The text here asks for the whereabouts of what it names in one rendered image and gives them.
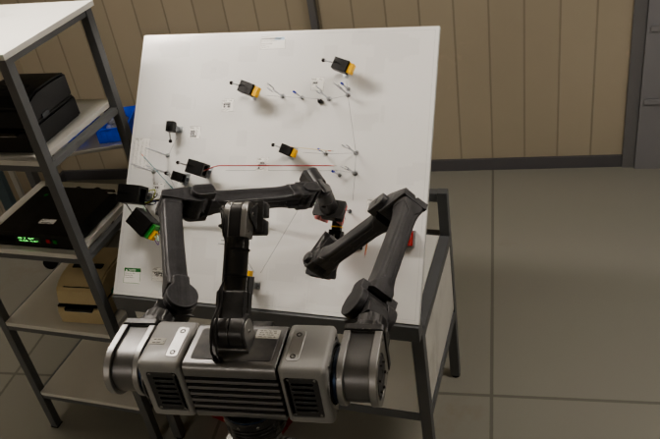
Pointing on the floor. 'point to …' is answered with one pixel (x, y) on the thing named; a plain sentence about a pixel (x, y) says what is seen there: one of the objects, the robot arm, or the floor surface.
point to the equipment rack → (89, 339)
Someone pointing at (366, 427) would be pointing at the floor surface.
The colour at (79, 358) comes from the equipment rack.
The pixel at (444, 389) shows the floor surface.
